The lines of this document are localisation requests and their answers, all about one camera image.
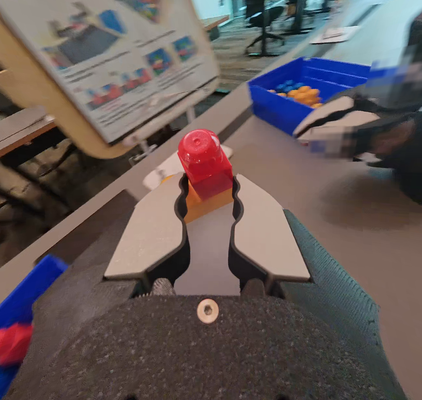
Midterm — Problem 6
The person's right hand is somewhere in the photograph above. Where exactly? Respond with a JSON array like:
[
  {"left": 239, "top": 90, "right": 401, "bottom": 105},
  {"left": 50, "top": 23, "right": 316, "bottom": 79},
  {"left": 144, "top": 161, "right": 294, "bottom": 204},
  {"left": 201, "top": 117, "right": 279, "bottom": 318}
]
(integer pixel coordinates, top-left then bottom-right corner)
[{"left": 356, "top": 119, "right": 417, "bottom": 158}]

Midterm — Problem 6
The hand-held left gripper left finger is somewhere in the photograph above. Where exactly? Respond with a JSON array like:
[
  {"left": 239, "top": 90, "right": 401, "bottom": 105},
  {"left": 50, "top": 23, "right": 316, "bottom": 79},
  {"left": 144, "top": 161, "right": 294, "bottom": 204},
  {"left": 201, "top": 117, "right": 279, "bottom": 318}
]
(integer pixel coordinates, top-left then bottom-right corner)
[{"left": 104, "top": 173, "right": 191, "bottom": 293}]

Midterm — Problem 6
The red one-stud block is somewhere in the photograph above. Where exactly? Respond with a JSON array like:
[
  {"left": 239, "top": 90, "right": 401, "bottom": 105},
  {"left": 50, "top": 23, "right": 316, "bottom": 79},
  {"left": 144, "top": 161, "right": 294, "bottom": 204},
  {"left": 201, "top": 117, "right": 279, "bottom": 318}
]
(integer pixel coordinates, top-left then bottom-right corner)
[{"left": 177, "top": 129, "right": 234, "bottom": 200}]

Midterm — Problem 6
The white stand with wooden board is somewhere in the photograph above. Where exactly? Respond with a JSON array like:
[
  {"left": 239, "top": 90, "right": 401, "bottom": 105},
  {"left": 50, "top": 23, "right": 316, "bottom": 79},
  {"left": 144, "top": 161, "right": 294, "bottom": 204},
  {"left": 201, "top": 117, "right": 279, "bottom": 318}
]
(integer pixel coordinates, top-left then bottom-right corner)
[{"left": 0, "top": 0, "right": 234, "bottom": 192}]

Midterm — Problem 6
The yellow two-stud block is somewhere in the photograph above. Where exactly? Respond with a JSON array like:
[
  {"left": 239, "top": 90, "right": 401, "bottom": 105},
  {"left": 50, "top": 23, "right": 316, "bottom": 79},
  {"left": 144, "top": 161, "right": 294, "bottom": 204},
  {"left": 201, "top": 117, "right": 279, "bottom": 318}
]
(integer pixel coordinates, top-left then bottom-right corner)
[{"left": 161, "top": 174, "right": 235, "bottom": 225}]

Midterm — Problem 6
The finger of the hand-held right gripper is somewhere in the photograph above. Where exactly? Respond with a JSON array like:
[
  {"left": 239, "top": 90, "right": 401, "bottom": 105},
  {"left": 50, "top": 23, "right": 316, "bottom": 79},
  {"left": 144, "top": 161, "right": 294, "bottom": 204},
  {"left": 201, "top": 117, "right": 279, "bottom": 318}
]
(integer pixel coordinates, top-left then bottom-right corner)
[
  {"left": 293, "top": 95, "right": 356, "bottom": 135},
  {"left": 297, "top": 114, "right": 381, "bottom": 142}
]

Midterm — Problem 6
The printed instruction sheet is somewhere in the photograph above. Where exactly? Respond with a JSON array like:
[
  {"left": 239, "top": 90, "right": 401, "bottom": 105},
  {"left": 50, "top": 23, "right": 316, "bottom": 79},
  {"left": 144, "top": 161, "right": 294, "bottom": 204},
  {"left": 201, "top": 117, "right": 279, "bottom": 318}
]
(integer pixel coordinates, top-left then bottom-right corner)
[{"left": 0, "top": 0, "right": 216, "bottom": 143}]

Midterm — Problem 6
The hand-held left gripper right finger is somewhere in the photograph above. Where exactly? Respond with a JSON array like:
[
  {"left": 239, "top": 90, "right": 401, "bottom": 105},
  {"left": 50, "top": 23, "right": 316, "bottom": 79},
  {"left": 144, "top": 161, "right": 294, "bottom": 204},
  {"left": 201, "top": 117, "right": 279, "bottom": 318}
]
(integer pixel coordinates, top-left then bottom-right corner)
[{"left": 228, "top": 174, "right": 311, "bottom": 294}]

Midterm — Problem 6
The blue plastic bin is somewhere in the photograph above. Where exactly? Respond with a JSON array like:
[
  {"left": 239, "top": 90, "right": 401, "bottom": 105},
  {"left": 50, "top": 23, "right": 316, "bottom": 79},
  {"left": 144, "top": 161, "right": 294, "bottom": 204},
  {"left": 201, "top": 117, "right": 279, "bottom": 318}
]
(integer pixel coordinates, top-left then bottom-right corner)
[
  {"left": 248, "top": 56, "right": 371, "bottom": 136},
  {"left": 0, "top": 254, "right": 69, "bottom": 387}
]

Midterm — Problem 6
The pile of blue yellow blocks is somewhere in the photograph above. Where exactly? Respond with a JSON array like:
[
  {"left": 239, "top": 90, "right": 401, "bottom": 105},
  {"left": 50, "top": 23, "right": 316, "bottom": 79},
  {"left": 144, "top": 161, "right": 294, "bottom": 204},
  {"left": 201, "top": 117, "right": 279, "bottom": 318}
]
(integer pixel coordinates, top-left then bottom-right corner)
[{"left": 268, "top": 80, "right": 324, "bottom": 109}]

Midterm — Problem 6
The black office chair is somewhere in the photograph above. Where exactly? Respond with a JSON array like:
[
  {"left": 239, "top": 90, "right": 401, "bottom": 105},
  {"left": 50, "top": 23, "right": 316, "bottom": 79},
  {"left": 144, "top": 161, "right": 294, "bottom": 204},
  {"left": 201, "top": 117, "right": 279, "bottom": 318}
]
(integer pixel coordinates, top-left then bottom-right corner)
[{"left": 246, "top": 0, "right": 287, "bottom": 56}]

